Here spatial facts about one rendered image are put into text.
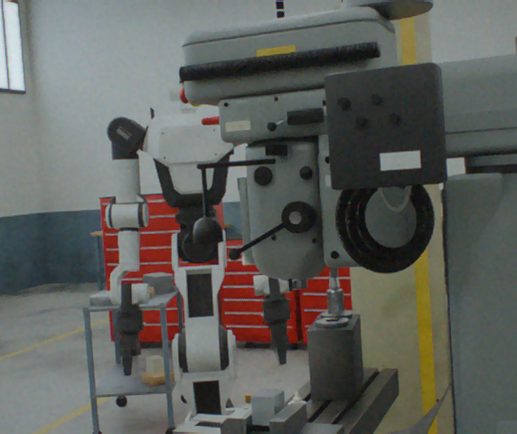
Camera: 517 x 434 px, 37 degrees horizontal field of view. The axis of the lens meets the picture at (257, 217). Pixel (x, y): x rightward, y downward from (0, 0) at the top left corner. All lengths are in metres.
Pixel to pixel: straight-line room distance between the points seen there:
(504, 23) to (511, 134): 9.28
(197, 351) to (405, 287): 1.37
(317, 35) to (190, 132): 0.89
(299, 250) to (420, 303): 1.87
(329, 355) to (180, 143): 0.86
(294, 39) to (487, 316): 0.70
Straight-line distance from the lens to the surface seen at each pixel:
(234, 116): 1.74
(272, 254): 1.75
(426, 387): 3.62
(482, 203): 1.56
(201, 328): 2.46
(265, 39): 1.72
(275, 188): 1.73
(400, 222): 1.63
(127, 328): 2.53
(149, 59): 12.36
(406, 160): 1.37
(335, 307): 2.17
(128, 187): 2.56
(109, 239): 7.39
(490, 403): 1.60
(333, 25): 1.67
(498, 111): 1.61
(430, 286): 3.52
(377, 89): 1.39
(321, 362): 2.06
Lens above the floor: 1.55
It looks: 3 degrees down
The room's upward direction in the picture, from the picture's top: 4 degrees counter-clockwise
